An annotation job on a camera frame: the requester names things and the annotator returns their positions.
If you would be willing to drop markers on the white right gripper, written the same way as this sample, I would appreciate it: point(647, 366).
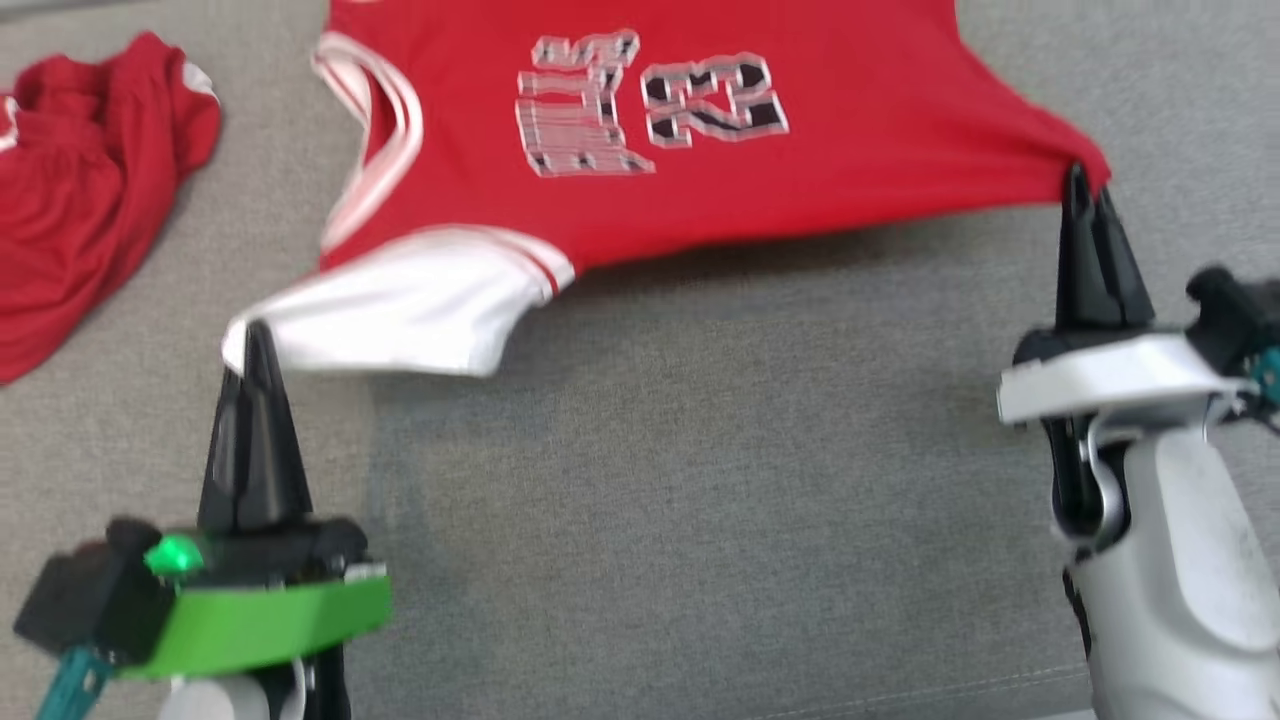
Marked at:
point(1100, 375)

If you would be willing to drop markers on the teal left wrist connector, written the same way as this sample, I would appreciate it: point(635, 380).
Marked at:
point(68, 690)

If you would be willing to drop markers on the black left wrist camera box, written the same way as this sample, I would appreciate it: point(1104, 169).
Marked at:
point(85, 600)

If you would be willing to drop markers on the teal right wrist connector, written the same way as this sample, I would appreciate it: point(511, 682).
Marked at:
point(1270, 375)

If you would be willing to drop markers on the red basketball jersey with number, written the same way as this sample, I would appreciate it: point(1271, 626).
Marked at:
point(850, 120)

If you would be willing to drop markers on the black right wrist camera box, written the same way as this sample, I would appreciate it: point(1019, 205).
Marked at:
point(1240, 315)

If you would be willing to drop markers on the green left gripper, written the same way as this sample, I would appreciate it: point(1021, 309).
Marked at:
point(270, 610)

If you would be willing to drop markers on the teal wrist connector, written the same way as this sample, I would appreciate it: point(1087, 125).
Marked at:
point(68, 690)
point(1270, 375)

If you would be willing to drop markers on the red shorts with white stripes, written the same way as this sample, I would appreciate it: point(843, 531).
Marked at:
point(70, 220)

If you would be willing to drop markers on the grey fabric sofa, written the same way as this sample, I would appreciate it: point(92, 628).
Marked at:
point(700, 480)

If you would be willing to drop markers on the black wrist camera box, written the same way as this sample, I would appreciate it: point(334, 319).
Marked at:
point(85, 600)
point(1240, 315)

